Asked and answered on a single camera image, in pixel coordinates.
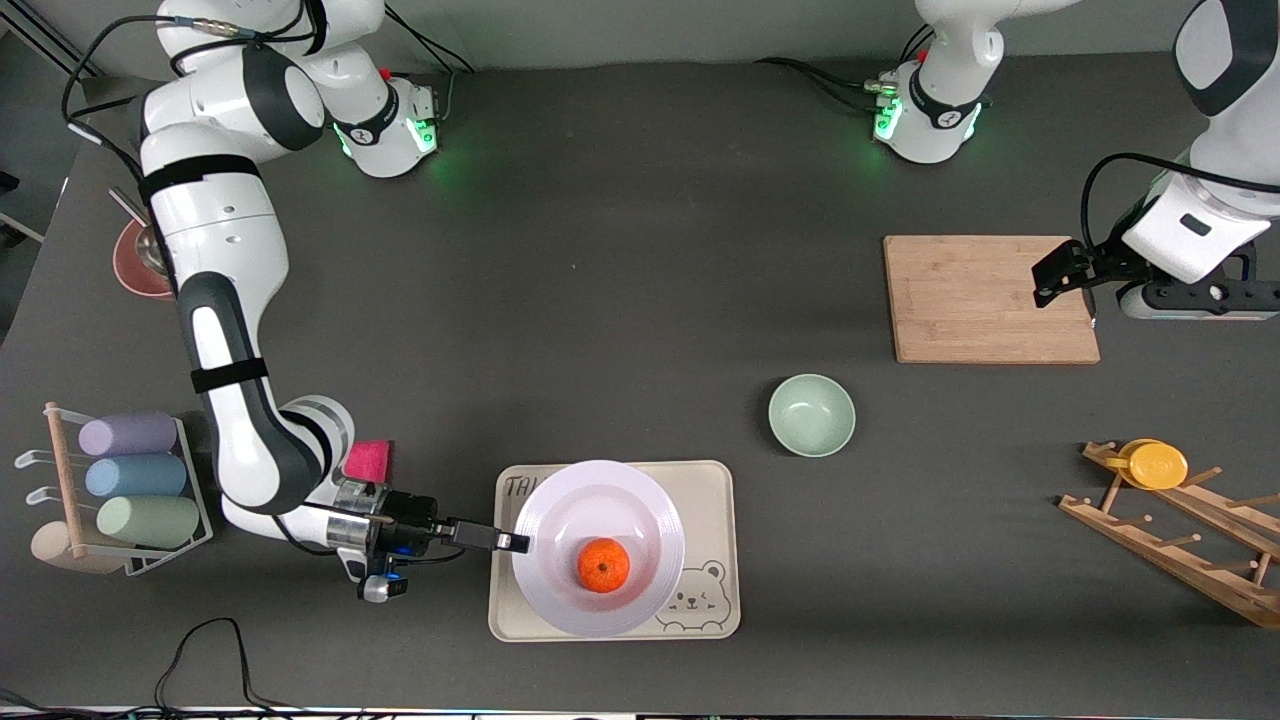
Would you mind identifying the orange fruit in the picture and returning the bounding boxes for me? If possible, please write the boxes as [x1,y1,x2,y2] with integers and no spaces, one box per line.
[578,538,632,595]

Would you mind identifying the white round plate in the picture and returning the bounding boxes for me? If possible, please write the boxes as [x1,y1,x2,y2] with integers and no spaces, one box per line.
[512,460,687,639]

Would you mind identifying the pink folded cloth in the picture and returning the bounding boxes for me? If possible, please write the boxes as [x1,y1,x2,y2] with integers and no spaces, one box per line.
[343,440,394,483]

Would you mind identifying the wooden cutting board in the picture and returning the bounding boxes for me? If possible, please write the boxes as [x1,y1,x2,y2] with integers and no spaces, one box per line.
[883,235,1101,365]

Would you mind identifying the yellow cup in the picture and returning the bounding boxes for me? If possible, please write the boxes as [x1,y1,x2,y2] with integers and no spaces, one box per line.
[1105,438,1190,491]

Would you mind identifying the cream bear print tray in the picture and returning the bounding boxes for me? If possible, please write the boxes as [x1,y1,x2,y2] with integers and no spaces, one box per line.
[488,460,742,643]

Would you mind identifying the green cup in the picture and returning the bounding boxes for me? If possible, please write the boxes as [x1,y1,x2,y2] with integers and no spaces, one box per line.
[96,495,201,549]

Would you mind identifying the blue cup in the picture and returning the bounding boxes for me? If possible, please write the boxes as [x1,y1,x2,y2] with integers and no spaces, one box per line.
[85,455,188,499]

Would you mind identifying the pale green bowl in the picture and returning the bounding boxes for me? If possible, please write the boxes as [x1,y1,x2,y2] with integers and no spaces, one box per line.
[768,374,857,459]

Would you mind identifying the wooden peg cup rack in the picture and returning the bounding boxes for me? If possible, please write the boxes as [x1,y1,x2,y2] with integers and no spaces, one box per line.
[1058,440,1280,631]

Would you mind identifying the purple cup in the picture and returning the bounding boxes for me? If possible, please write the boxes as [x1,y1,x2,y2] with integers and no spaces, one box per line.
[78,411,179,457]

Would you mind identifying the beige cup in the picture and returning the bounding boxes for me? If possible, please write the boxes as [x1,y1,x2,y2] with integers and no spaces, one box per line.
[30,520,126,576]

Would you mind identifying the pink bowl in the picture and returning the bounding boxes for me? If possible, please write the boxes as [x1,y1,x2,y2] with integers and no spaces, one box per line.
[112,218,179,300]

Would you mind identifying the metal scoop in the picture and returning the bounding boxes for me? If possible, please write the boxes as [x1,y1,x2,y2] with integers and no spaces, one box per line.
[108,188,167,273]

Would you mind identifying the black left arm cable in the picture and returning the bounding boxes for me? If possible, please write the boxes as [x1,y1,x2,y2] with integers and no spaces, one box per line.
[1079,152,1280,251]

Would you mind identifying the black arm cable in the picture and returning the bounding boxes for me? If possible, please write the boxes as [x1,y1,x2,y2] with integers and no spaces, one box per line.
[62,10,313,183]
[1079,152,1280,251]

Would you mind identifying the black loose cable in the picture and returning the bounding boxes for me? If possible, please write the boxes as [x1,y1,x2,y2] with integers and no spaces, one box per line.
[155,618,301,715]

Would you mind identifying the black left base cables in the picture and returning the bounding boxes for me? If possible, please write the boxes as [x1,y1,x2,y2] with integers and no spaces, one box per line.
[755,25,936,113]

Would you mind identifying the black base cables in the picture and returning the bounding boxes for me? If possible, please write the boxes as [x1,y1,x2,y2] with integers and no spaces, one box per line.
[755,25,936,113]
[383,10,477,126]

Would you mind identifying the white wire cup rack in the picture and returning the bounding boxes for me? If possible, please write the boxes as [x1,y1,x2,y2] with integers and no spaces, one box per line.
[14,402,214,578]

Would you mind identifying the black right base cables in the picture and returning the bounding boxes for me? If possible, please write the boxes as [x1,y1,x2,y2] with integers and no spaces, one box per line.
[383,10,477,126]

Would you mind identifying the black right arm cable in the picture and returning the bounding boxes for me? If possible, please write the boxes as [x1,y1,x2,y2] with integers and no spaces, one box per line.
[62,10,313,183]

